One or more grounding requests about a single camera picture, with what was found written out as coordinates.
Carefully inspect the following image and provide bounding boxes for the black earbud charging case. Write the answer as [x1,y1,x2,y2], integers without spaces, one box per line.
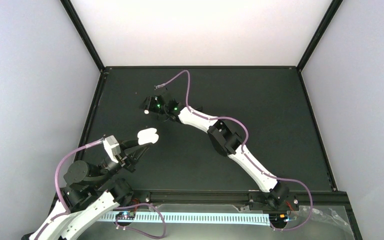
[195,106,203,112]

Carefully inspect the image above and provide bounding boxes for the light blue cable duct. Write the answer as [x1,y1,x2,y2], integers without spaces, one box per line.
[98,211,271,226]

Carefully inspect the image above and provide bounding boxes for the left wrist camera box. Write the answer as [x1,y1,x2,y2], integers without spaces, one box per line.
[102,135,122,163]

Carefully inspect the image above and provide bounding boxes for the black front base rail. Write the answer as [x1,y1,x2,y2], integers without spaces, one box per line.
[133,189,270,205]

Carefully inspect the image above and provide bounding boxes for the white earbud charging case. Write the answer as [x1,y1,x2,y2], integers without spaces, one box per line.
[137,128,159,145]

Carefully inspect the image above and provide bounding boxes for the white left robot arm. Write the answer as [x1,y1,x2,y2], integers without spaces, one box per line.
[22,135,153,240]

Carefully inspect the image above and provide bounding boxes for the black frame post right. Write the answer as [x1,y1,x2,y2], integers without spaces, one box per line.
[296,0,343,72]

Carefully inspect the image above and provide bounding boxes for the black frame post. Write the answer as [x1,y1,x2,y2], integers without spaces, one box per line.
[60,0,105,72]
[296,0,343,72]

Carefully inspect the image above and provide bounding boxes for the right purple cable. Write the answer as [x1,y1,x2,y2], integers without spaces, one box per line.
[154,69,314,232]

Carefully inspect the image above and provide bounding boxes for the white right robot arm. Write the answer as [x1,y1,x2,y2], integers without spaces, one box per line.
[139,94,289,210]

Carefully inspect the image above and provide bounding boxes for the black frame post left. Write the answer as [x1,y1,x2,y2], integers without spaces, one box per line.
[60,0,105,72]

